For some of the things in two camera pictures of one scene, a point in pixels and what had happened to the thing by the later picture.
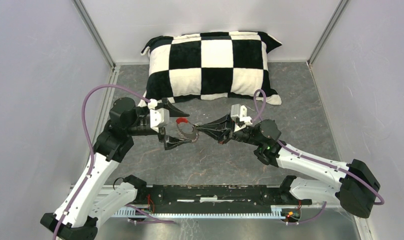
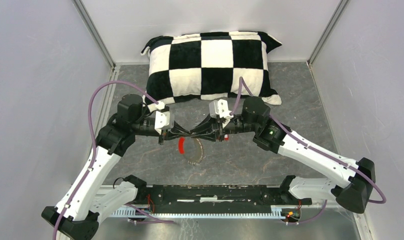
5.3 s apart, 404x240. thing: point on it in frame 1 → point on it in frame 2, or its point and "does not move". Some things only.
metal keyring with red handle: x=193 y=137 → x=181 y=142
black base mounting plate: x=217 y=198 does not move
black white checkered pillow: x=208 y=66 does not move
